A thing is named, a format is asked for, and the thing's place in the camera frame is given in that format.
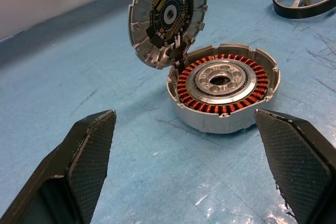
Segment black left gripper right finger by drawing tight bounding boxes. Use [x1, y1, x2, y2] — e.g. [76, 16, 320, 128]
[254, 108, 336, 224]

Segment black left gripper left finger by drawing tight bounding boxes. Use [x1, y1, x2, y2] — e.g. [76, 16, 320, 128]
[0, 109, 117, 224]

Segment silver motor base copper windings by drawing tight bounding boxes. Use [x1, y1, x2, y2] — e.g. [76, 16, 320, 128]
[166, 42, 281, 135]

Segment silver motor cover circuit board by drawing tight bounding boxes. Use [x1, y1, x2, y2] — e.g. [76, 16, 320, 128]
[128, 0, 211, 70]

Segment blue plastic table cover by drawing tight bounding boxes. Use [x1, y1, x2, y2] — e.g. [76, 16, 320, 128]
[0, 0, 336, 224]

